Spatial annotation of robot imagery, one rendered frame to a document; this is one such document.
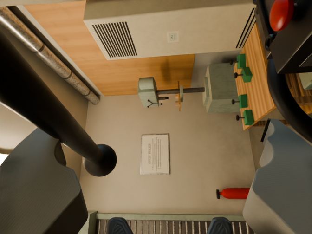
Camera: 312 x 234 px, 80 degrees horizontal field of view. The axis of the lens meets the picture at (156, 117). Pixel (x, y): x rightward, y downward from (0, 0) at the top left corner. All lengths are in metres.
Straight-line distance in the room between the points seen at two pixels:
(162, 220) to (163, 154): 0.93
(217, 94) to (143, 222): 2.05
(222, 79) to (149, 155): 1.59
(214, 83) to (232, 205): 1.74
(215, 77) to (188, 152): 1.27
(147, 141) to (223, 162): 1.22
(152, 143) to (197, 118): 0.84
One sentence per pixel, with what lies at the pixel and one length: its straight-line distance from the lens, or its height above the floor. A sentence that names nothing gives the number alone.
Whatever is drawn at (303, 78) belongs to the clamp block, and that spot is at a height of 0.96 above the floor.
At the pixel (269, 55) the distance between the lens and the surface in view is 0.29.
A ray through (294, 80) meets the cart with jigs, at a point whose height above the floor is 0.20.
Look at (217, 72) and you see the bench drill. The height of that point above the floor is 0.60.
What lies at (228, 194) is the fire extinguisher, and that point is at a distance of 2.93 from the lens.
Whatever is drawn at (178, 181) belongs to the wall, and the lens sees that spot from 3.01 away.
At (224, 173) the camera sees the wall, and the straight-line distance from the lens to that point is 3.09.
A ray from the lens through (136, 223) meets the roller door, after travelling 3.10.
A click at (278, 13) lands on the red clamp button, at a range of 0.22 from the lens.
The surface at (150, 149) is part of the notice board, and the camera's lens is 3.06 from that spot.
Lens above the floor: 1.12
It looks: 6 degrees up
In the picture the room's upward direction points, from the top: 92 degrees counter-clockwise
